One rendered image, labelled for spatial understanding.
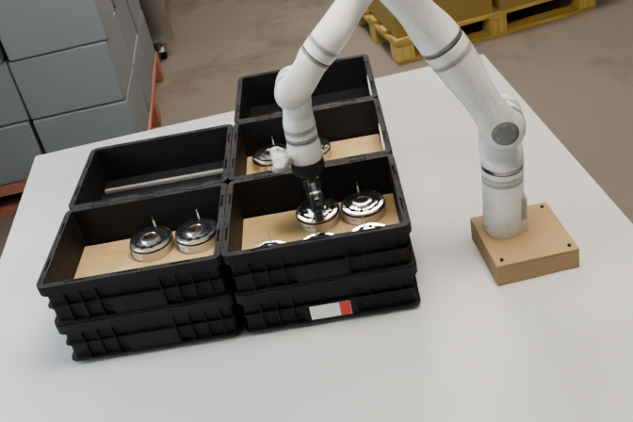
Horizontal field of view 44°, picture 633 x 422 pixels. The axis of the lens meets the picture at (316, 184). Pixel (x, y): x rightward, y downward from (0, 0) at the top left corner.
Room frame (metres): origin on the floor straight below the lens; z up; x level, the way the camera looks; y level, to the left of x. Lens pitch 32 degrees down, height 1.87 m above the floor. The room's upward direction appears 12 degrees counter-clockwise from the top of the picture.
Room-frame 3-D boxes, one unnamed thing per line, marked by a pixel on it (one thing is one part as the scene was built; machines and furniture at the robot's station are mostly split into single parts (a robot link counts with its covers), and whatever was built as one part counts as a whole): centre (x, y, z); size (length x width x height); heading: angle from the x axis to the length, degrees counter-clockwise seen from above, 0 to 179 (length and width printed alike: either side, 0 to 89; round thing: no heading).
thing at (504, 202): (1.42, -0.41, 0.84); 0.09 x 0.09 x 0.17; 0
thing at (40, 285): (1.46, 0.42, 0.92); 0.40 x 0.30 x 0.02; 86
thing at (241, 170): (1.74, 0.00, 0.87); 0.40 x 0.30 x 0.11; 86
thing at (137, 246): (1.53, 0.41, 0.86); 0.10 x 0.10 x 0.01
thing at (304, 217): (1.51, 0.01, 0.86); 0.10 x 0.10 x 0.01
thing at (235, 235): (1.44, 0.02, 0.87); 0.40 x 0.30 x 0.11; 86
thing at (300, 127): (1.48, 0.01, 1.15); 0.09 x 0.07 x 0.15; 172
